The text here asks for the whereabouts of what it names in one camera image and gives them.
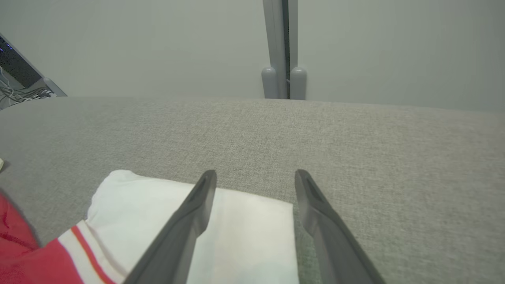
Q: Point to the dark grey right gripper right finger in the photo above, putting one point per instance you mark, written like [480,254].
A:
[331,240]

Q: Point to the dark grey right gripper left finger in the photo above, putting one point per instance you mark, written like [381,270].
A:
[185,232]

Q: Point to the red basketball jersey with lettering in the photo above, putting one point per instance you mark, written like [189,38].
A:
[244,236]

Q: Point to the grey partition post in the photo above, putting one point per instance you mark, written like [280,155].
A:
[276,59]

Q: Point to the dark equipment with grey frame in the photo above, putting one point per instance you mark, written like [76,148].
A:
[17,67]

